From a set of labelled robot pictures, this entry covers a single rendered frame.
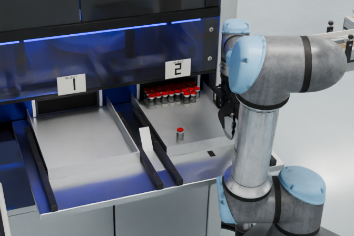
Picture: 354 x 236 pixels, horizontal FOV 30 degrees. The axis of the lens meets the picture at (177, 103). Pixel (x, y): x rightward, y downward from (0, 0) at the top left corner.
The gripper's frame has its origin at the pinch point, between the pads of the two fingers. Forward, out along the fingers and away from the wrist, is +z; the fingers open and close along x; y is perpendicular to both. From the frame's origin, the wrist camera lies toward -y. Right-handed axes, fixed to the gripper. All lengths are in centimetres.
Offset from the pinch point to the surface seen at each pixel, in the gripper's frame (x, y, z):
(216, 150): 5.0, -0.5, 3.5
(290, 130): -100, 126, 90
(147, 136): 23.4, 7.9, -0.4
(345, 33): -69, 47, -5
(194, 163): 13.7, -4.4, 3.5
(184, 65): 4.8, 26.7, -11.8
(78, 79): 38.8, 26.7, -12.3
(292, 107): -114, 149, 89
